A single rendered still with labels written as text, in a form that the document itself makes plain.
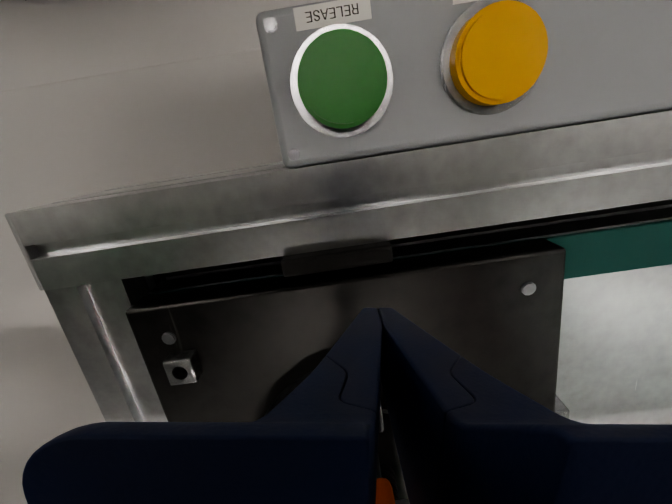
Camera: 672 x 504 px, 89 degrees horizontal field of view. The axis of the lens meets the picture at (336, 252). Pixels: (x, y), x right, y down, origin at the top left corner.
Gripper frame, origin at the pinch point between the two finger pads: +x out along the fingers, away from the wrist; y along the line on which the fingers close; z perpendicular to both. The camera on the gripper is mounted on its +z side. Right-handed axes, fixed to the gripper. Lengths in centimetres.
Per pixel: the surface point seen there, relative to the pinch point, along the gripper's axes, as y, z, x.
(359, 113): 0.2, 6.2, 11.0
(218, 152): 10.7, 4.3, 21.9
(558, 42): -8.9, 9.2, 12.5
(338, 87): 1.1, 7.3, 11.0
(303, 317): 3.3, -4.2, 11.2
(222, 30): 9.4, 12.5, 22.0
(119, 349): 14.6, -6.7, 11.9
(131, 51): 16.0, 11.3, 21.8
